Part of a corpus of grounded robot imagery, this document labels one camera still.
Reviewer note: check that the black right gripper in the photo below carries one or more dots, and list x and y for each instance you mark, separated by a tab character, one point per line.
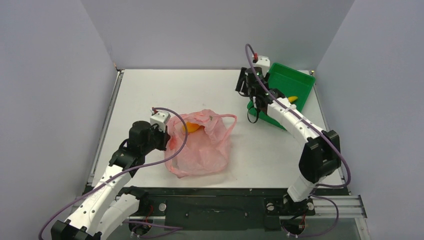
245	84

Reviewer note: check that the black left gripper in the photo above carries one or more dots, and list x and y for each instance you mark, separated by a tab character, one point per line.
164	135

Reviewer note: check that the yellow fake banana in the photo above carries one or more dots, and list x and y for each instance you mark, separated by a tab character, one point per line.
292	99

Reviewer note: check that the orange yellow fake mango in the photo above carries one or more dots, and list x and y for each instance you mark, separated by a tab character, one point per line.
190	127

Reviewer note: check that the pink plastic bag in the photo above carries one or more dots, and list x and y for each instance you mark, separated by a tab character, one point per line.
207	150

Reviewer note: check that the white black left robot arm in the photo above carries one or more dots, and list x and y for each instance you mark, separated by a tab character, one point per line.
84	223

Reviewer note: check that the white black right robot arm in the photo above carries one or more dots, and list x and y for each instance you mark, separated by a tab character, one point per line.
321	149

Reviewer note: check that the green plastic tray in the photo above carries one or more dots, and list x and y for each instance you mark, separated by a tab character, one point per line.
288	81

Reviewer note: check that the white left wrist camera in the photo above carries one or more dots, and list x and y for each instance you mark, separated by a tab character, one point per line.
160	118

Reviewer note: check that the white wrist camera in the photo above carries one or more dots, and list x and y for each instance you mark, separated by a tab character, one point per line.
263	62
160	118

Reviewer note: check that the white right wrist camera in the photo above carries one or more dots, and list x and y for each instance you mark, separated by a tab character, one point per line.
263	62

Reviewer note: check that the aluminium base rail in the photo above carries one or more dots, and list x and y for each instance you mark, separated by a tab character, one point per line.
172	206

